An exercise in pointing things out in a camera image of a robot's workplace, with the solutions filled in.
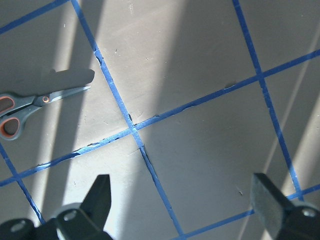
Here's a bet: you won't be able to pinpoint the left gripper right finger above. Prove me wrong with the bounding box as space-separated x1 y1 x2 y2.
250 173 320 240

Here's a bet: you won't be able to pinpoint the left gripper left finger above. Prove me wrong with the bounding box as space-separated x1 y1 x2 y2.
56 174 112 240

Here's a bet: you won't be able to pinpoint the grey orange scissors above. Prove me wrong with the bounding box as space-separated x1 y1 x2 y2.
0 86 91 141

